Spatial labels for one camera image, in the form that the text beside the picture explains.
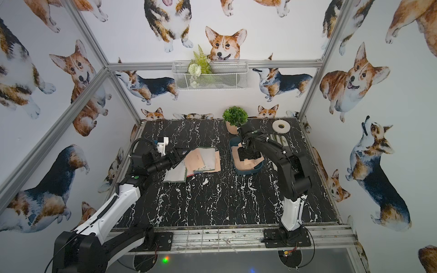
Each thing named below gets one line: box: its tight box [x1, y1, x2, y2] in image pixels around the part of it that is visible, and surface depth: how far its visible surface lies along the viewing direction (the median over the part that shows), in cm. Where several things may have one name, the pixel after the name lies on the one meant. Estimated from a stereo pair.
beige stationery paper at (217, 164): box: [210, 150, 221, 173], surface depth 100 cm
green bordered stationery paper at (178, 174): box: [163, 158, 188, 183], surface depth 94 cm
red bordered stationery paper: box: [186, 170, 196, 178], surface depth 96 cm
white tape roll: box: [271, 120, 291, 134], surface depth 120 cm
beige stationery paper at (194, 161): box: [184, 147, 205, 177], surface depth 99 cm
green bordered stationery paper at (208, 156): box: [193, 146, 216, 172], surface depth 102 cm
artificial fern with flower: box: [187, 44, 213, 77], surface depth 83 cm
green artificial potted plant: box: [222, 105, 249, 127], surface depth 103 cm
